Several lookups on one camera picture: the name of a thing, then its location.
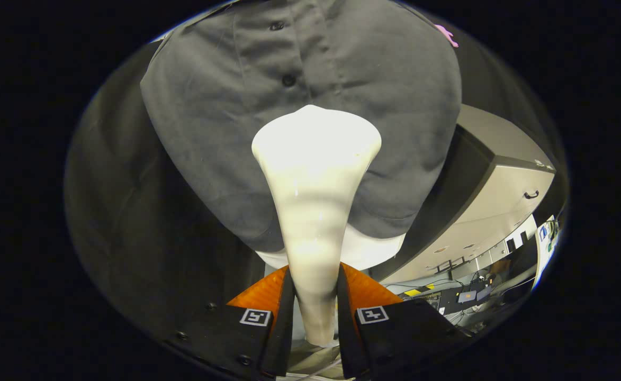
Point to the white garment steamer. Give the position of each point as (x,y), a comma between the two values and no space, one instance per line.
(315,185)

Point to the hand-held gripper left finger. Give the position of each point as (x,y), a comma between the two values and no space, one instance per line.
(287,328)

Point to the grey cabinet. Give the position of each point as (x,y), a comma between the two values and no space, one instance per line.
(501,211)

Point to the white mannequin torso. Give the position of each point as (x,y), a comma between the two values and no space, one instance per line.
(374,254)

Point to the grey electronic box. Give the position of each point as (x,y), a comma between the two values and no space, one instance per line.
(469,296)

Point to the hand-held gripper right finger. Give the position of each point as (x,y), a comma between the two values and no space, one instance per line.
(344,328)

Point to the dark grey button shirt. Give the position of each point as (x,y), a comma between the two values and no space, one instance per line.
(368,79)

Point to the white cluttered side table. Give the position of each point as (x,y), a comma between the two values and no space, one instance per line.
(542,254)

